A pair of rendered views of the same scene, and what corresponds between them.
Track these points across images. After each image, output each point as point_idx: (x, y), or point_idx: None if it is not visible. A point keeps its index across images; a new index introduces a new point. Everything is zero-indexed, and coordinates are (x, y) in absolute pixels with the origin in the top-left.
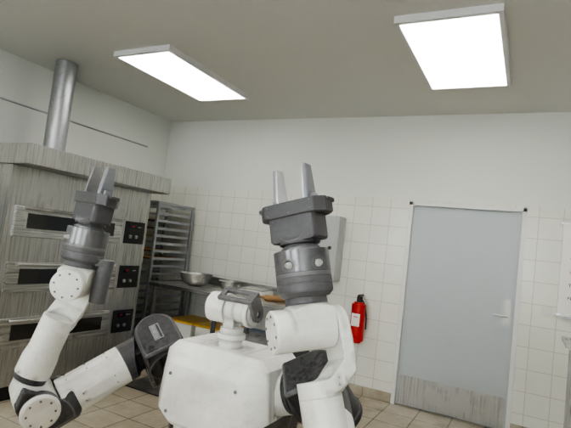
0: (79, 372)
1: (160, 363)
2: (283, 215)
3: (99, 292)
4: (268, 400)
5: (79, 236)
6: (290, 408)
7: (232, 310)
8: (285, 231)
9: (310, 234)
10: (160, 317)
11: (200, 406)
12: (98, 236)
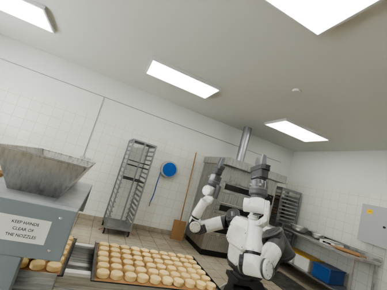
0: (208, 220)
1: None
2: (254, 170)
3: (215, 194)
4: None
5: (212, 176)
6: None
7: None
8: (254, 174)
9: (259, 175)
10: (235, 209)
11: (236, 236)
12: (217, 177)
